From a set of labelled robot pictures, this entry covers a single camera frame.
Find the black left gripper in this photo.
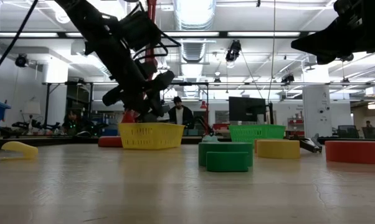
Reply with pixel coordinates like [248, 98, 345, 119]
[84, 28, 176, 118]

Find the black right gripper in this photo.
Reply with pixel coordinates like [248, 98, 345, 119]
[290, 0, 375, 65]

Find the large green tape roll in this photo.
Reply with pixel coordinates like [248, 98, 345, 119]
[198, 141, 254, 167]

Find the black stapler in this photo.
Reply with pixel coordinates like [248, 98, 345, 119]
[298, 136, 323, 154]

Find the green rectangular block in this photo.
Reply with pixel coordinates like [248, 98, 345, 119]
[206, 151, 250, 173]

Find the orange-red tape roll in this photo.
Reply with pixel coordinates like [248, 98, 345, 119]
[325, 140, 375, 165]

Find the yellow tape roll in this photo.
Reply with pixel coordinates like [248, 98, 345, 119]
[256, 139, 301, 160]

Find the yellow stapler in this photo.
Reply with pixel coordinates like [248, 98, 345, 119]
[0, 141, 39, 161]

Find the teal staple remover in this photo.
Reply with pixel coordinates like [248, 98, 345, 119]
[202, 134, 220, 144]

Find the yellow plastic basket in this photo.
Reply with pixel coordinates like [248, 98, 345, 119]
[118, 122, 186, 151]

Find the black office chair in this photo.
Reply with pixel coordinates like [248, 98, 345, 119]
[361, 126, 375, 140]
[337, 124, 360, 139]

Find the red white shelf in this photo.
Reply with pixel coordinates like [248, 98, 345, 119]
[287, 116, 305, 138]

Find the black computer monitor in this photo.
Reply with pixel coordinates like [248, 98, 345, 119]
[228, 96, 267, 123]

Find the green plastic basket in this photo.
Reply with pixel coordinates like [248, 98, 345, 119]
[229, 124, 287, 146]

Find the white desk lamp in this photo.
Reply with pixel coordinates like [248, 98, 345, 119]
[21, 96, 41, 135]

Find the black metal stand frame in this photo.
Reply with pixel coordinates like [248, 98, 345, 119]
[42, 81, 97, 128]
[171, 82, 210, 125]

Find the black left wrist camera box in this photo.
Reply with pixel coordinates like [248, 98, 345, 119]
[120, 11, 163, 52]

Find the silver ventilation duct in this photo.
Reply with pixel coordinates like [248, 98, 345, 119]
[173, 0, 216, 63]

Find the black hanging cable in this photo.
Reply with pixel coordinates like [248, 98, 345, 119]
[0, 0, 39, 77]

